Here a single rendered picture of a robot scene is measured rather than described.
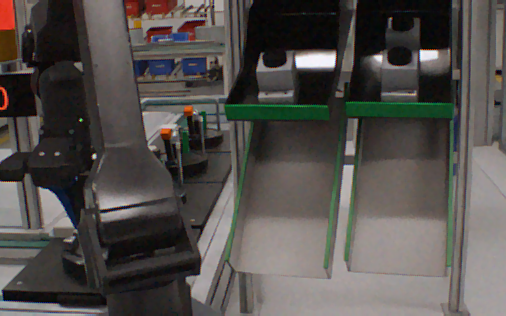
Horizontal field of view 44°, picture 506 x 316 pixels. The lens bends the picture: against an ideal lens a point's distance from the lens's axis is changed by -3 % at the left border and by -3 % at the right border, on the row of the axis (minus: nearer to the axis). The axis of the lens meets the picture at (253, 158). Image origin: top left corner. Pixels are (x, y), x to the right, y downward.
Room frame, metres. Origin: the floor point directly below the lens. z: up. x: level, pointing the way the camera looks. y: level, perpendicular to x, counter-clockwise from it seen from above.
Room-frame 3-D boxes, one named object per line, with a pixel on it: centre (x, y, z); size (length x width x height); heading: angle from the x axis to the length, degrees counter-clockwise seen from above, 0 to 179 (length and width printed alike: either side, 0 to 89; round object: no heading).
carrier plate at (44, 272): (0.90, 0.22, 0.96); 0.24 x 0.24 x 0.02; 84
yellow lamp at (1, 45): (1.03, 0.40, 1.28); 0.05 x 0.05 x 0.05
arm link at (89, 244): (0.50, 0.10, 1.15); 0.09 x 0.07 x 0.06; 115
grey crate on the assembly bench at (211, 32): (6.47, 0.30, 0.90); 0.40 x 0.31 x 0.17; 84
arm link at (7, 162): (0.80, 0.23, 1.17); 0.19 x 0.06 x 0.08; 84
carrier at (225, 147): (1.64, 0.14, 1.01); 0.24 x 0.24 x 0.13; 84
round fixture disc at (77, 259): (0.90, 0.22, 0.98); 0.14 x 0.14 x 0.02
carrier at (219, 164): (1.39, 0.17, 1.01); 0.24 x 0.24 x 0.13; 84
